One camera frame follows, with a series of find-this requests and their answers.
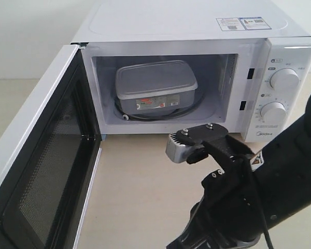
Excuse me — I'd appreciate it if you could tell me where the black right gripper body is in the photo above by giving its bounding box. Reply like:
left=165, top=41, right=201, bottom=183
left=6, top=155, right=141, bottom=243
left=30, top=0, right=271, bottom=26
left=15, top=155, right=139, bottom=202
left=167, top=135, right=263, bottom=248

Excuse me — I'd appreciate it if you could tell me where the clear plastic food container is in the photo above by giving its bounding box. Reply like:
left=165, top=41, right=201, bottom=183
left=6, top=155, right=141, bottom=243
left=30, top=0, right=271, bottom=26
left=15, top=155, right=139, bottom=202
left=115, top=60, right=198, bottom=115

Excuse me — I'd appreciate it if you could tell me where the white microwave door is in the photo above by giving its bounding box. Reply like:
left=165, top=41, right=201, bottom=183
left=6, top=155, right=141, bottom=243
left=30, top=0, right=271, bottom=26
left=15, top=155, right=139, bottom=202
left=0, top=44, right=102, bottom=248

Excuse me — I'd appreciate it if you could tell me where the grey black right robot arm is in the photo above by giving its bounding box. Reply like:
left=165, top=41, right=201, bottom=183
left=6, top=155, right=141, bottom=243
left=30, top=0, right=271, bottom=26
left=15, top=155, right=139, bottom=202
left=166, top=95, right=311, bottom=248

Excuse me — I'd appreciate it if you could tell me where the white lower microwave knob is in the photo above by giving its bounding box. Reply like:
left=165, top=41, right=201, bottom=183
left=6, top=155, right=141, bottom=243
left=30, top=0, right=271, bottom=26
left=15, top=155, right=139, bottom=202
left=260, top=102, right=287, bottom=123

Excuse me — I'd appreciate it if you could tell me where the white microwave knob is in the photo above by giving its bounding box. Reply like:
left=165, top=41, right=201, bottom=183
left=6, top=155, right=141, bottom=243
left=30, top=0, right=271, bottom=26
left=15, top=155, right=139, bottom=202
left=260, top=102, right=287, bottom=123
left=270, top=68, right=300, bottom=91

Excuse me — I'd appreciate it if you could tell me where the white upper microwave knob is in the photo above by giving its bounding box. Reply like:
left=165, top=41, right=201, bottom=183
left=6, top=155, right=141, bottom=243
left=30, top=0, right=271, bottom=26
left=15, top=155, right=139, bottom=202
left=270, top=68, right=300, bottom=91

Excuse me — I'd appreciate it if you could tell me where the white microwave oven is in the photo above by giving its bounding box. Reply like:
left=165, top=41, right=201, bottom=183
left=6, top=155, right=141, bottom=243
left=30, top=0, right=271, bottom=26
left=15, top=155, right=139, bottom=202
left=72, top=1, right=311, bottom=142

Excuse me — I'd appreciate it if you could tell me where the blue white label sticker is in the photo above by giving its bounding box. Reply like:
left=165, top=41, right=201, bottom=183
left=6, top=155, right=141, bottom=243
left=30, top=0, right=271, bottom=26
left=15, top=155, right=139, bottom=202
left=216, top=17, right=272, bottom=31

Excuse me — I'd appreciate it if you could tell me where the black camera cable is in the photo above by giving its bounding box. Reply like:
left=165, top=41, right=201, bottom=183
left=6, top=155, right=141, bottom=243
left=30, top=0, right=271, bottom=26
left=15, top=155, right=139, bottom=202
left=238, top=155, right=274, bottom=249

